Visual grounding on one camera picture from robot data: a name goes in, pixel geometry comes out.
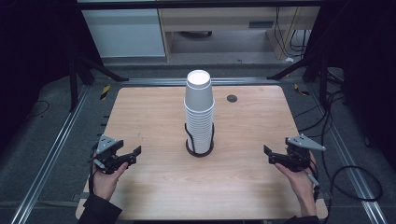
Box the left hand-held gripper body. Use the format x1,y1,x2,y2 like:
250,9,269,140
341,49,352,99
94,133,124,175

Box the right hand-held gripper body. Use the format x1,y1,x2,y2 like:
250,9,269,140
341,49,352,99
285,133,327,173

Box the black cup holder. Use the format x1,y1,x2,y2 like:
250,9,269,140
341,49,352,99
184,122,216,159

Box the stack of white paper cups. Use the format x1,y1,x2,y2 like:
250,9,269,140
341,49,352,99
183,102,216,155

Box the person's right hand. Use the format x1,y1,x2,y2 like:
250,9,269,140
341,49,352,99
274,152,318,206

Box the person's left hand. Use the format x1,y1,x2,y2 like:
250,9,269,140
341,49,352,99
92,161,129,202

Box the yellow black striped tape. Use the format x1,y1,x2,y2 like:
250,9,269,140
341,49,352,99
293,83,311,97
99,84,111,101

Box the black metal stand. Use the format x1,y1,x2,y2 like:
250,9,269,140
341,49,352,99
266,55,332,106
68,55,130,113

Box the white cabinet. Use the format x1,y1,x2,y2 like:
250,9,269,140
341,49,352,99
81,8,166,59

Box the dark object under desk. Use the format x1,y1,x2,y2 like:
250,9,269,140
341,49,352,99
179,30,214,40

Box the light wooden desk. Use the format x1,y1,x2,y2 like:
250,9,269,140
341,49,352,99
158,7,321,62

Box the right hand-held gripper cable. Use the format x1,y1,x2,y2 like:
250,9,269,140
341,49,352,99
305,155,321,202

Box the hand-held gripper cable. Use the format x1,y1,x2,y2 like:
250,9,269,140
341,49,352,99
305,155,321,202
88,143,106,194

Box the left hand-held gripper cable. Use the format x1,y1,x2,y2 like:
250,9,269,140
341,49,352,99
88,143,106,194

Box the black floor cables bundle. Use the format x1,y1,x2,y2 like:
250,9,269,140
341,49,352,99
293,89,347,141

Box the aluminium floor rail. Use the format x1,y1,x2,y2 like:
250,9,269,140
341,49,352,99
10,85,92,224
122,77,279,88
306,85,389,224

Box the thin black floor cable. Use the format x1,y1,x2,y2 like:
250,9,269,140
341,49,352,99
26,100,50,121

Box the looped black floor cable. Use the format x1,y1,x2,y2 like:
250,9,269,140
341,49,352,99
329,164,384,203

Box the hanging black desk cables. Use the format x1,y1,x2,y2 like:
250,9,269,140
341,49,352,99
275,7,312,59

